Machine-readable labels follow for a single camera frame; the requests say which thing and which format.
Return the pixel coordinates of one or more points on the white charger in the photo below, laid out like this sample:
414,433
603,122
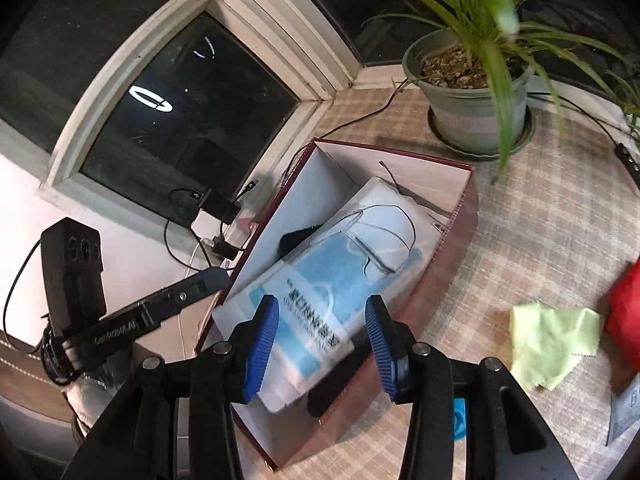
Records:
206,222

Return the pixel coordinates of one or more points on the white face mask packet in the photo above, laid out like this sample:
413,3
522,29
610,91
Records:
625,410

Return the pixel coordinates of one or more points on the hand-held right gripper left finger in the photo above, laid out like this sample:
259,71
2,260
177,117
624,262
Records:
262,345

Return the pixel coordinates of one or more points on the light green cleaning cloth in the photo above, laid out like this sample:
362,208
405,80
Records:
550,340

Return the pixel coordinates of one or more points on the white window frame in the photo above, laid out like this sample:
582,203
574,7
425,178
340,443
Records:
300,40

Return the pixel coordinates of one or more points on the black knit glove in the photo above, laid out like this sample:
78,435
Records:
300,237

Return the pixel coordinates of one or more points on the green spider plant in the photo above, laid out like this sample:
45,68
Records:
470,15

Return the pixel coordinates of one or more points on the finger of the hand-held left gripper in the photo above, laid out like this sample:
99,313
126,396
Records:
190,290

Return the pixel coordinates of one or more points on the red fabric pouch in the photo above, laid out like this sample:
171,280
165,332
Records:
627,310

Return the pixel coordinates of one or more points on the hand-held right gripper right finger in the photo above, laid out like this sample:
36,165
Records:
380,345

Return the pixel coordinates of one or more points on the dark red cardboard box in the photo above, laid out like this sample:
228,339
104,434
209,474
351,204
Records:
455,220

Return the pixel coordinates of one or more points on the grey pot saucer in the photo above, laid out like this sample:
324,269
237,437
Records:
522,137

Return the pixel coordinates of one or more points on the black power adapter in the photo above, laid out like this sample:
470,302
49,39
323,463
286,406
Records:
220,205

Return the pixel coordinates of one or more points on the blue face mask packet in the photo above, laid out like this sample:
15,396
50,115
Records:
320,280

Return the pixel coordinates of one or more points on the grey plant pot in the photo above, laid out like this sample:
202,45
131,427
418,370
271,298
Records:
470,110

